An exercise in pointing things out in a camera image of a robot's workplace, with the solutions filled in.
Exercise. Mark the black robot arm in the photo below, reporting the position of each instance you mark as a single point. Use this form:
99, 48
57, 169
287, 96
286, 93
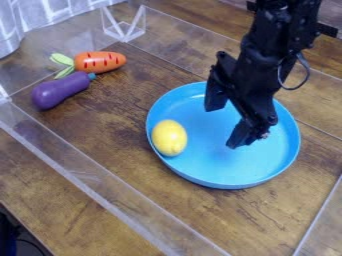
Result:
285, 27

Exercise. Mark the black bar in background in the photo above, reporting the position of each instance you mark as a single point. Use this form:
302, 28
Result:
325, 29

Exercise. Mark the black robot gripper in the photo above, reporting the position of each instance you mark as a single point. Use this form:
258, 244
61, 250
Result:
247, 81

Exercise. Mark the clear acrylic enclosure wall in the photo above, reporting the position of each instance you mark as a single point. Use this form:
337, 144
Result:
80, 177

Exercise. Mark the yellow toy lemon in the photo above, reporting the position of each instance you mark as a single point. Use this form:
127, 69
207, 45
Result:
168, 138

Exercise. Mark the grey white curtain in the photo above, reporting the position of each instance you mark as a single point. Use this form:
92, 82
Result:
24, 15

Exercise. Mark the blue round tray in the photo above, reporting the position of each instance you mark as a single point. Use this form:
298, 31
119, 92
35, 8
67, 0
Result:
207, 162

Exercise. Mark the purple toy eggplant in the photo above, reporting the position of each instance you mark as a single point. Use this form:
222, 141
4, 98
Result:
51, 93

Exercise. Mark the orange toy carrot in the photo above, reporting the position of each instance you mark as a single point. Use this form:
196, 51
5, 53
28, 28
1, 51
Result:
90, 62

